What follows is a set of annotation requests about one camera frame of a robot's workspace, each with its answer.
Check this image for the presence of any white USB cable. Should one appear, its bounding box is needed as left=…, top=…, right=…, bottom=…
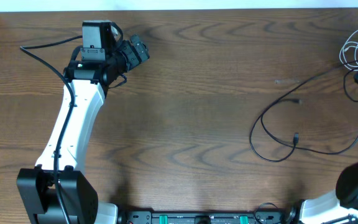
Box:
left=339, top=28, right=358, bottom=72

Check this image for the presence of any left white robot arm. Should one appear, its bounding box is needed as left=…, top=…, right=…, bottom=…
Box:
left=16, top=20, right=150, bottom=223

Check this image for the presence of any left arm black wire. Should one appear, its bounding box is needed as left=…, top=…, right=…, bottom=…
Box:
left=19, top=35, right=83, bottom=224

